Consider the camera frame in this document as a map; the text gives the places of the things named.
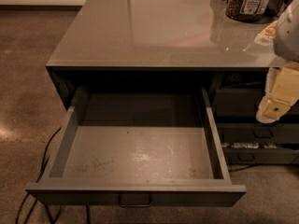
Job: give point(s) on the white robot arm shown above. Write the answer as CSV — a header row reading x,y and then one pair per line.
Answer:
x,y
283,34

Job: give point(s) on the grey drawer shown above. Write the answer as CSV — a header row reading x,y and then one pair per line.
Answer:
x,y
259,133
276,156
138,150
237,102

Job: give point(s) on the grey drawer cabinet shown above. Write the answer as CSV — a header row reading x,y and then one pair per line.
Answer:
x,y
163,45

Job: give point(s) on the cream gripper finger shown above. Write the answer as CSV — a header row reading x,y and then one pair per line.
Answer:
x,y
281,92

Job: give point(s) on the glass jar of nuts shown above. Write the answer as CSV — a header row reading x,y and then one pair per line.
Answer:
x,y
246,10

